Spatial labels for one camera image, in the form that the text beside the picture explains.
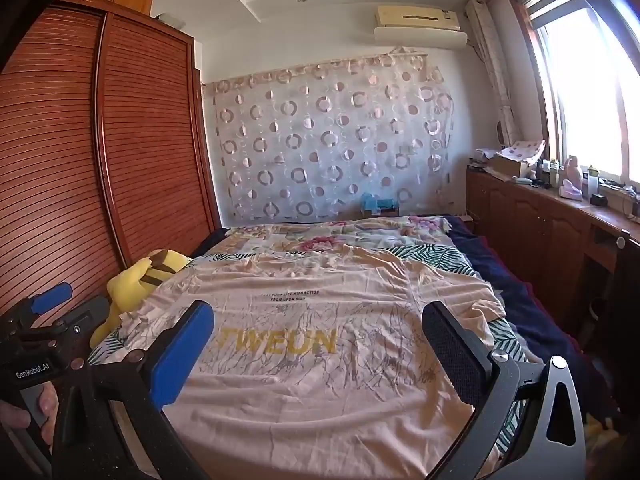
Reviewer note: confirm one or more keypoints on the window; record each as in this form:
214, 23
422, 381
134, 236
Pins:
590, 100

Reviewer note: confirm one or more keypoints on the leaf print bed sheet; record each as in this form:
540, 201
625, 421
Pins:
440, 257

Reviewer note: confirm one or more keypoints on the open cardboard box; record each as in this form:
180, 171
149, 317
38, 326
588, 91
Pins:
510, 166

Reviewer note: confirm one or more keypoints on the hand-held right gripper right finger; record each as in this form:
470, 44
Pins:
455, 355

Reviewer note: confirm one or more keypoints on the person's left hand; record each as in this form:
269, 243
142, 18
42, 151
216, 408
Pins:
49, 410

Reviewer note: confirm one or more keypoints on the clear bottle green cap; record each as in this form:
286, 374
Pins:
592, 180

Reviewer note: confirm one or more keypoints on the beige printed T-shirt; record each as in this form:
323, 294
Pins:
300, 410

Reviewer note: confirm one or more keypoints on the pink figurine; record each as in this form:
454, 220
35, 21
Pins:
572, 177

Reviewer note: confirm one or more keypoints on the slatted wooden wardrobe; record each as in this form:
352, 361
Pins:
75, 160

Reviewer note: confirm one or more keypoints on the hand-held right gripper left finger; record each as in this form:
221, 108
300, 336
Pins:
182, 355

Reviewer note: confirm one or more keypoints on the floral blanket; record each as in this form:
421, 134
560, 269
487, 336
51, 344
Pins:
325, 235

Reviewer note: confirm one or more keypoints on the wall air conditioner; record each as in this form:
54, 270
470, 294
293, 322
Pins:
420, 35

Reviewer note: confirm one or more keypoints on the yellow plush toy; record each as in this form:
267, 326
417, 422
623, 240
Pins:
130, 285

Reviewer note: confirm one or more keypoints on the wooden sideboard cabinet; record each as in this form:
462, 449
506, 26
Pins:
525, 230

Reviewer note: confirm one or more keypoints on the small white bottle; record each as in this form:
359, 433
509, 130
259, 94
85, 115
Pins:
554, 174

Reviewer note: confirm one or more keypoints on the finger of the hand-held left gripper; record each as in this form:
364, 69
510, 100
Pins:
50, 296
87, 312

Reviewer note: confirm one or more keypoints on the pale window drape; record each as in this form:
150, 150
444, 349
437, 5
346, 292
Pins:
492, 60

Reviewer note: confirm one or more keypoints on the small black box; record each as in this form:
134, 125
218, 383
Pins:
598, 199

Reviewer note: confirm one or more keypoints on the small white box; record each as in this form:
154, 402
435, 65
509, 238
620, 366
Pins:
172, 20

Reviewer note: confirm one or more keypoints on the sheer circle pattern curtain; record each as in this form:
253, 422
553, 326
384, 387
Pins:
325, 135

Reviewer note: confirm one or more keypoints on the pink dotted paper sheet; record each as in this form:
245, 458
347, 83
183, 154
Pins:
525, 150

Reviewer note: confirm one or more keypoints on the small cardboard box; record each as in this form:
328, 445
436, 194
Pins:
380, 213

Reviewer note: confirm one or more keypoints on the teal cloth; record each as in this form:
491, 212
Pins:
377, 202

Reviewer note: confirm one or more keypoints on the dark blue blanket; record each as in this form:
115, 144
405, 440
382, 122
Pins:
520, 300

